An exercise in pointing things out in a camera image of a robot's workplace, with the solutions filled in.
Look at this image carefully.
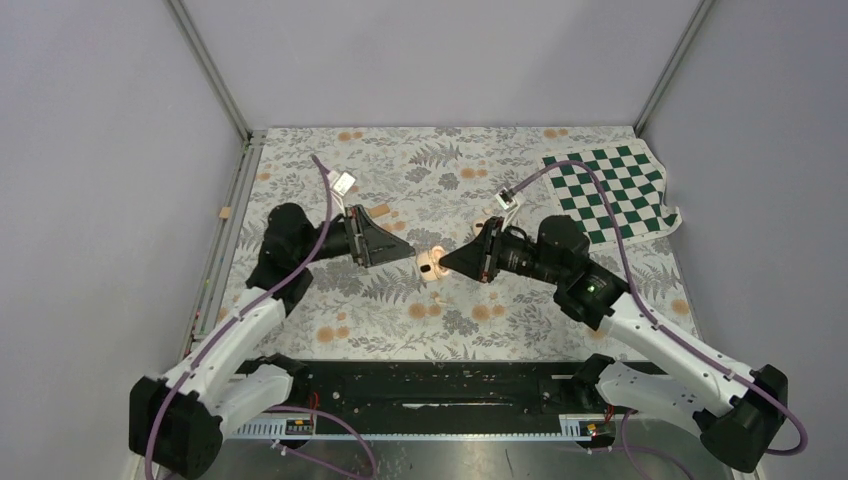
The beige earbud charging case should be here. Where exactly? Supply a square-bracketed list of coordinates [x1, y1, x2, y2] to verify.
[415, 246, 450, 283]

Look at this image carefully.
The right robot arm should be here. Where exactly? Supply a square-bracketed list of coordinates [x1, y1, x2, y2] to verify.
[438, 215, 796, 473]

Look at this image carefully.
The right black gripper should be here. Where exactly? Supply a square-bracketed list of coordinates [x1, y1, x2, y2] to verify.
[440, 216, 565, 286]

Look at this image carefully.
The floral patterned table mat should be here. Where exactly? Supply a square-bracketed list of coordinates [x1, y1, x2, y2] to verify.
[195, 126, 697, 361]

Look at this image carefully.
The small cork cylinder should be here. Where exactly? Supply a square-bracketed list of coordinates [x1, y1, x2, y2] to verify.
[368, 204, 391, 218]

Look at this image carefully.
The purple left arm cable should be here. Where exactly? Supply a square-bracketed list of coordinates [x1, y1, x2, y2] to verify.
[144, 154, 336, 480]

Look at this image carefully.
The green white checkerboard sheet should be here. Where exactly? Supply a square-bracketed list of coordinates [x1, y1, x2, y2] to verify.
[539, 139, 682, 252]

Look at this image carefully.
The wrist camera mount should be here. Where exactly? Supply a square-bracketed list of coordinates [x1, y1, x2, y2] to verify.
[328, 170, 356, 210]
[495, 188, 524, 212]

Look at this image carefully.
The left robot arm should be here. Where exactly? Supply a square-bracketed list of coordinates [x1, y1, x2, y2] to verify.
[128, 203, 415, 479]

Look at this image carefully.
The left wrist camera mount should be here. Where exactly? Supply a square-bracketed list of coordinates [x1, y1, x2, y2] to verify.
[328, 170, 356, 210]

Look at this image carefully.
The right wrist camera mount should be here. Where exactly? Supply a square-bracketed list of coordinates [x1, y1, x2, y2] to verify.
[495, 188, 524, 212]

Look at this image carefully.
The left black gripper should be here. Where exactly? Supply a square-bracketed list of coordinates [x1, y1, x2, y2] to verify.
[298, 205, 417, 268]

